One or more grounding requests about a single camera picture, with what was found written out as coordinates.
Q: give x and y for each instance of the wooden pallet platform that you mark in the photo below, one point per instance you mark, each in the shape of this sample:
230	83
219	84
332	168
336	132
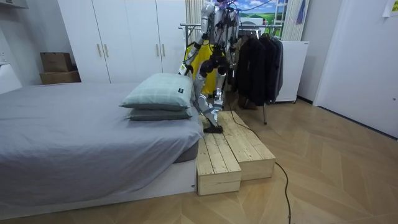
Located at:
217	161
248	146

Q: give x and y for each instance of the white cabinet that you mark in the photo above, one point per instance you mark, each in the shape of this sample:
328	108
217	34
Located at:
290	71

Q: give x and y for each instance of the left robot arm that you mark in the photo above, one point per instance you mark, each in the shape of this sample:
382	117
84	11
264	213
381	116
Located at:
194	53

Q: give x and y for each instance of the dark coat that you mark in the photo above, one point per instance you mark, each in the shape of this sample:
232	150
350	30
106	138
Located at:
271	68

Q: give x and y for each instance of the black coat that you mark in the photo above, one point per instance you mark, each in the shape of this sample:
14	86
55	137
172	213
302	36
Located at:
252	68

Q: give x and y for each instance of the light green pillow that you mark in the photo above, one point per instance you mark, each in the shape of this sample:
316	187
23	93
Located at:
158	91

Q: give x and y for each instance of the yellow long-sleeved shirt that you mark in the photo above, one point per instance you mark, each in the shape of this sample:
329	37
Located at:
203	59

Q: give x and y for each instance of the blue hanging cloth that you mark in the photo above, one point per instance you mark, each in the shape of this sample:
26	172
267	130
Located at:
301	12

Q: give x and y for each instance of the brown coat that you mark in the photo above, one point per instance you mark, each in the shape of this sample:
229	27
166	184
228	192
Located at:
247	102

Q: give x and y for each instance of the white door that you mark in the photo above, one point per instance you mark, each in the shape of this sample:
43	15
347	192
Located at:
357	62

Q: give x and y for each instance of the dark grey-green pillow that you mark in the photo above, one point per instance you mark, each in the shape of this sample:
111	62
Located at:
155	114

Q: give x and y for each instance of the grey bed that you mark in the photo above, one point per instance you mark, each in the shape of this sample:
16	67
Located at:
77	130

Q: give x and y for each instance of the grey coat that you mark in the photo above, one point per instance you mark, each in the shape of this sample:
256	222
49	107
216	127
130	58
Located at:
280	68

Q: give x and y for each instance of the metal clothes rack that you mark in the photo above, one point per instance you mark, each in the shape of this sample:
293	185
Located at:
189	25

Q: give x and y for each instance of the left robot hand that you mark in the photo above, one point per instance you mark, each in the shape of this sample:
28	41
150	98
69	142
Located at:
184	69

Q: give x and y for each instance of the landscape wall poster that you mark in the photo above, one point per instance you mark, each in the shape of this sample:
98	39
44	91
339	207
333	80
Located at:
258	15

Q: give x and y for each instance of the white wardrobe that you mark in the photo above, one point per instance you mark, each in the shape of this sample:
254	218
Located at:
124	40

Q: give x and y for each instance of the robot body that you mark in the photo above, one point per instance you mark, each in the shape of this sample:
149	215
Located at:
219	25

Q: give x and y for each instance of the cardboard box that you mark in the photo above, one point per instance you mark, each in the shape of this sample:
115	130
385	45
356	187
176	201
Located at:
59	77
56	62

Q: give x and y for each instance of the robot legs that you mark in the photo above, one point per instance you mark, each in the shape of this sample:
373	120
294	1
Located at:
202	102

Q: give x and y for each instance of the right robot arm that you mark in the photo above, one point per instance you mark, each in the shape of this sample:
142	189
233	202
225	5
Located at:
234	34

